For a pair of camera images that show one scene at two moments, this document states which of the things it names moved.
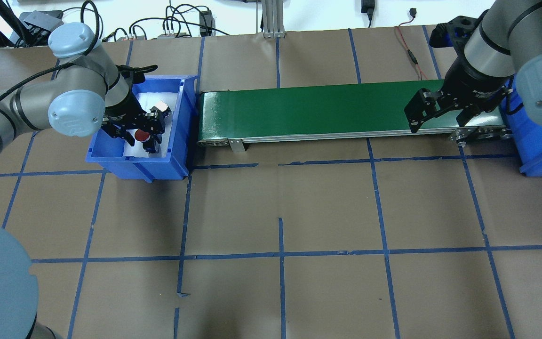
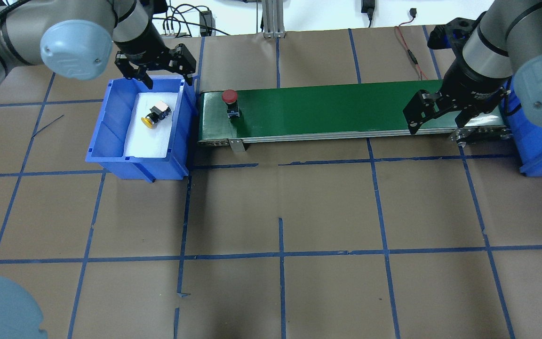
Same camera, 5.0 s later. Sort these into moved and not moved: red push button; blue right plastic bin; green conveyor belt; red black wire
Moved: red push button
Not moved: green conveyor belt; blue right plastic bin; red black wire
